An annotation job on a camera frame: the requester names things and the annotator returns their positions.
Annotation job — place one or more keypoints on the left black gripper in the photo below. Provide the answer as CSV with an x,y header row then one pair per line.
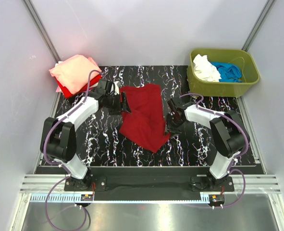
x,y
121,106

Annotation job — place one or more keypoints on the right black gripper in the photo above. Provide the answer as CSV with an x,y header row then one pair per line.
x,y
174,131

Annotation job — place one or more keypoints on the dark red t-shirt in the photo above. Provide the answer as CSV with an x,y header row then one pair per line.
x,y
145,124

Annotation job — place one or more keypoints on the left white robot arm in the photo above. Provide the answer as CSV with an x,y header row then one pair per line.
x,y
58,141

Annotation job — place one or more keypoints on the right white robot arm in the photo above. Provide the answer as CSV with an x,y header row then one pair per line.
x,y
228,132

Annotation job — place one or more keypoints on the folded red t-shirt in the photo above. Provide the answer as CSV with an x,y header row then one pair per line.
x,y
67,94

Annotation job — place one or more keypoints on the folded peach t-shirt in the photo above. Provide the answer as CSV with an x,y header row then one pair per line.
x,y
75,72

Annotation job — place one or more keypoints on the folded pink t-shirt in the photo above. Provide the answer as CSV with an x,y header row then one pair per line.
x,y
94,82

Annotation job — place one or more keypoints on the crumpled white t-shirt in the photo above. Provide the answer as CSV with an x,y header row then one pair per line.
x,y
204,70

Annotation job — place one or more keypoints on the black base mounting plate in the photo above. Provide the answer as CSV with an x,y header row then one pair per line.
x,y
132,184

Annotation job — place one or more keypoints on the crumpled blue t-shirt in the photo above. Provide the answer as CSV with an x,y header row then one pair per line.
x,y
229,73

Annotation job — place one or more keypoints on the olive green plastic bin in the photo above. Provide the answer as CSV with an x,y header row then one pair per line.
x,y
249,73

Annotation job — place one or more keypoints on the left aluminium frame post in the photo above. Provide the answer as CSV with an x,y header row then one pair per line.
x,y
41,29

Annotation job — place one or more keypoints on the aluminium frame post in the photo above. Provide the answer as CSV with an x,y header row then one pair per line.
x,y
41,29
258,24

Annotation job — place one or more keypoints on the right aluminium frame post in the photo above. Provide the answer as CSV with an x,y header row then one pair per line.
x,y
258,24

